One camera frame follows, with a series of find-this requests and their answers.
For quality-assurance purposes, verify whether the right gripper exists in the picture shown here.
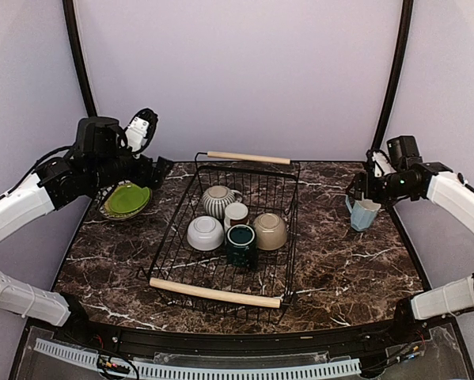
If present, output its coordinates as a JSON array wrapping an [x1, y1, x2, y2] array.
[[346, 171, 414, 205]]

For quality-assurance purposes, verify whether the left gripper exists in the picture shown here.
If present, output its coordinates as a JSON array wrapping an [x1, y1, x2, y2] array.
[[90, 149, 175, 192]]

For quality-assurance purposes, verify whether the light blue faceted mug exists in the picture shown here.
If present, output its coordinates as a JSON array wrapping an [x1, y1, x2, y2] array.
[[345, 195, 381, 232]]

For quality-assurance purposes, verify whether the green plate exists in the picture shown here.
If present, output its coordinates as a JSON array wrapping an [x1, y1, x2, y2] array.
[[104, 183, 151, 215]]

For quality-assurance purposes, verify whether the striped grey white bowl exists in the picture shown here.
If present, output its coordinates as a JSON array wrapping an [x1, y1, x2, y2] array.
[[202, 185, 243, 219]]

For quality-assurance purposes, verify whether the yellow waffle pattern plate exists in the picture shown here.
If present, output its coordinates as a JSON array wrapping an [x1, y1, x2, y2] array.
[[98, 199, 150, 220]]

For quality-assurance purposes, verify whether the grey patterned glass plate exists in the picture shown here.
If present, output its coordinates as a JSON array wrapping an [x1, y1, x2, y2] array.
[[97, 189, 154, 222]]

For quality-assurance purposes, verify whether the white ceramic bowl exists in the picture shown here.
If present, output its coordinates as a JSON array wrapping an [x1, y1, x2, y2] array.
[[187, 215, 224, 252]]

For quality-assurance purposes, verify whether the white cup brown band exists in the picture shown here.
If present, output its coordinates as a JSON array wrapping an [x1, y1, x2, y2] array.
[[224, 202, 248, 231]]

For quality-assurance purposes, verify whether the beige ceramic bowl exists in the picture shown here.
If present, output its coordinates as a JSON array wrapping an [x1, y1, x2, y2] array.
[[253, 213, 288, 251]]

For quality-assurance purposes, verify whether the dark green mug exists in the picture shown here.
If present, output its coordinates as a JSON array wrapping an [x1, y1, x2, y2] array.
[[226, 224, 258, 271]]

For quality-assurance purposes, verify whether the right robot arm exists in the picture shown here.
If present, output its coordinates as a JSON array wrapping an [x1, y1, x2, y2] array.
[[347, 162, 474, 344]]

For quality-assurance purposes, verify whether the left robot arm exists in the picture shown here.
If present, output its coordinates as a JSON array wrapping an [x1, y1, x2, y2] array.
[[0, 108, 173, 345]]

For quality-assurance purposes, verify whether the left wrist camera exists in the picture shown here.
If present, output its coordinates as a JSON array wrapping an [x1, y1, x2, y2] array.
[[124, 108, 158, 158]]

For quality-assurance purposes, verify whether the black wire dish rack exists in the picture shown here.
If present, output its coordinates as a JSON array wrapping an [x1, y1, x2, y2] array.
[[138, 160, 301, 323]]

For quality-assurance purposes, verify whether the black front table rail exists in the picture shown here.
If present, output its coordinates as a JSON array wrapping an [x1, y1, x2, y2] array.
[[49, 321, 430, 360]]

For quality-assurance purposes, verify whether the black left frame post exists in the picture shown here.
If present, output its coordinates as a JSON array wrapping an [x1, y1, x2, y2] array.
[[62, 0, 97, 116]]

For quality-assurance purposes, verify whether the black frame post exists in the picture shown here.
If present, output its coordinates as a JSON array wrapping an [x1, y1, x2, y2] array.
[[62, 0, 97, 116], [370, 0, 414, 150]]

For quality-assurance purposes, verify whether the black right frame post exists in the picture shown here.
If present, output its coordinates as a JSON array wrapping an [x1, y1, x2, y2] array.
[[370, 0, 414, 150]]

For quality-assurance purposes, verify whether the white slotted cable duct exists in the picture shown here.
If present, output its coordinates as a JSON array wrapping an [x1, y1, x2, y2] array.
[[33, 338, 362, 379]]

